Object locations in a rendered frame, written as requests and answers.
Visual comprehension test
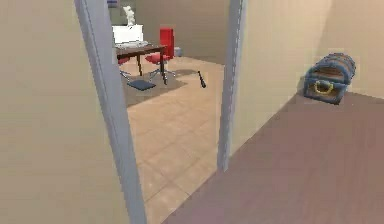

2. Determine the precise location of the blue brown treasure chest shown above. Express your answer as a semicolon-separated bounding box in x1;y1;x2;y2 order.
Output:
302;52;357;106

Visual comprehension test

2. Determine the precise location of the white laptop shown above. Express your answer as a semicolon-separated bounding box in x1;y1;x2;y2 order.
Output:
111;23;151;50

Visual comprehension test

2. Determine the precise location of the black baseball bat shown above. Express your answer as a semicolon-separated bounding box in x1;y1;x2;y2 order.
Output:
197;70;207;89

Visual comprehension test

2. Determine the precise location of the grey door frame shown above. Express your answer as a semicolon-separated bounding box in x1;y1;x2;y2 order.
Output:
73;0;248;224

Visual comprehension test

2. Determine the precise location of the white statue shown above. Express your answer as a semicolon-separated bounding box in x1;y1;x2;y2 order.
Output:
122;5;137;27

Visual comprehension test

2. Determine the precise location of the dark brown desk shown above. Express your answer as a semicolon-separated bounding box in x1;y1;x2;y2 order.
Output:
114;43;169;86

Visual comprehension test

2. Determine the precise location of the dark blue flat cushion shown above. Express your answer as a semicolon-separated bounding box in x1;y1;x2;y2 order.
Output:
126;79;157;92

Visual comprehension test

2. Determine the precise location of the red office chair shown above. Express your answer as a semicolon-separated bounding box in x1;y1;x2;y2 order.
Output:
144;26;178;80
117;56;132;82

